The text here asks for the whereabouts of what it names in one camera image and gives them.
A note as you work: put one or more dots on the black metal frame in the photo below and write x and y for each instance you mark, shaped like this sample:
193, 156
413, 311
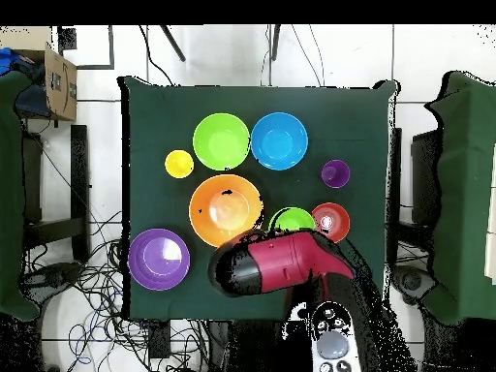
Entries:
111, 46

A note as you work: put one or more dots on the large green bowl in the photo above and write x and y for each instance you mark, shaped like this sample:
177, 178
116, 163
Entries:
221, 141

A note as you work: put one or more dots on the red small bowl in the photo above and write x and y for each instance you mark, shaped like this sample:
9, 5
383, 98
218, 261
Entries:
333, 217

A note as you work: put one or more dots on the purple cup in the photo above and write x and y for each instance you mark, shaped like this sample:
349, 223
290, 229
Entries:
335, 173

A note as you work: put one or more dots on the black stool frame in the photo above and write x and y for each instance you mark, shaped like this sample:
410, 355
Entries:
424, 178
79, 193

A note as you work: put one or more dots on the dark green tablecloth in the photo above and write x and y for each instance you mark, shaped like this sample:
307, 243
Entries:
162, 116

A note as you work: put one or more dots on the large orange bowl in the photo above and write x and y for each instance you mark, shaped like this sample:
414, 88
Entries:
217, 209

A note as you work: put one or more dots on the green cloth side table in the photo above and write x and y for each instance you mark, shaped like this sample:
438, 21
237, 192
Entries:
465, 193
9, 193

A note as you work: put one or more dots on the black tripod leg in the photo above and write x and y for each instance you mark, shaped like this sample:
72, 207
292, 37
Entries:
173, 43
275, 42

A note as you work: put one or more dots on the large purple bowl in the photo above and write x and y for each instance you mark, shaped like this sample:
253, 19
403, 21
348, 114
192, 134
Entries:
159, 259

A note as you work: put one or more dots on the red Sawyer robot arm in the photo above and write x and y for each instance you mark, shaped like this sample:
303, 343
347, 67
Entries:
286, 263

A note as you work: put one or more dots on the blue cloth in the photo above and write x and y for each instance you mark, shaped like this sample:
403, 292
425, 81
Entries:
7, 58

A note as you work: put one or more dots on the black power strip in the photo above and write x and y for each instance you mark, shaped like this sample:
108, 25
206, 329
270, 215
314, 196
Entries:
159, 341

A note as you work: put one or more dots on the cardboard box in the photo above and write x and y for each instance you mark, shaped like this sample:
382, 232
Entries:
60, 85

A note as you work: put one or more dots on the large blue bowl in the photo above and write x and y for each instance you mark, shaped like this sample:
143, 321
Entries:
279, 141

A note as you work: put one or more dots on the small green bowl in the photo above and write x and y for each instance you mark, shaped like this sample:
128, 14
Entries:
292, 221

